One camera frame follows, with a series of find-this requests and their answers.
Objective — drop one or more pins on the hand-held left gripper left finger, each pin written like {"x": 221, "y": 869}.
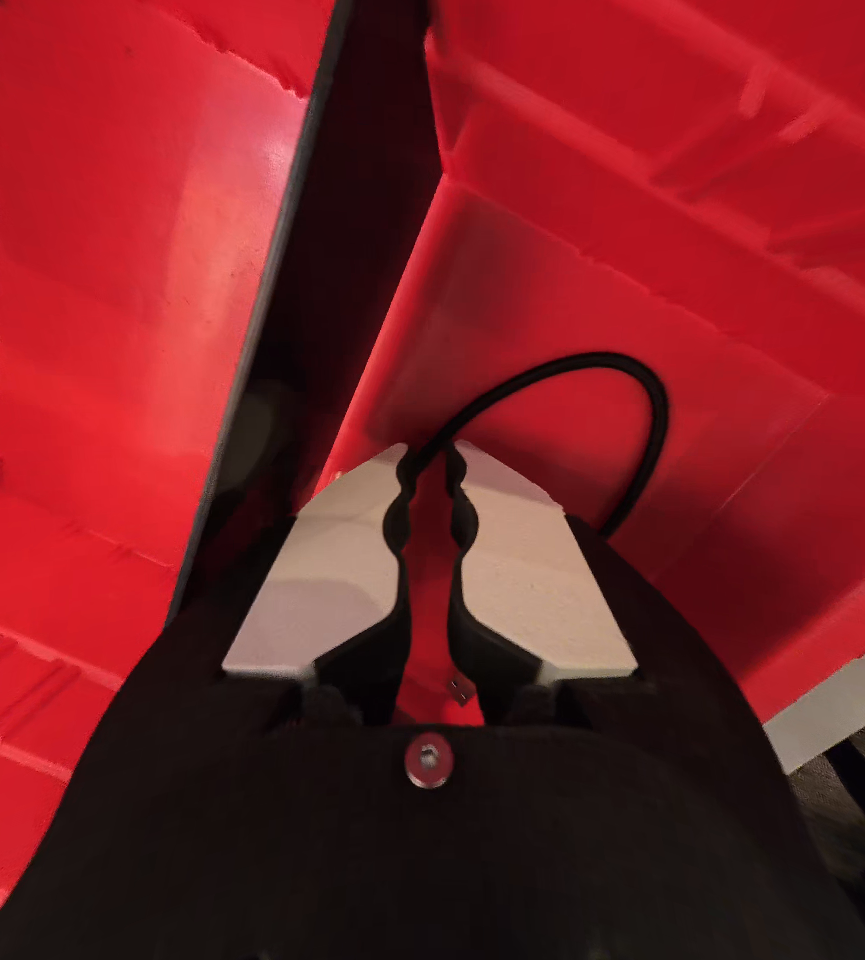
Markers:
{"x": 327, "y": 585}

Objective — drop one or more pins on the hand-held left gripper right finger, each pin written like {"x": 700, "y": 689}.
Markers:
{"x": 545, "y": 592}

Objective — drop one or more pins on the red plastic bin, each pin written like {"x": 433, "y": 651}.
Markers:
{"x": 102, "y": 300}

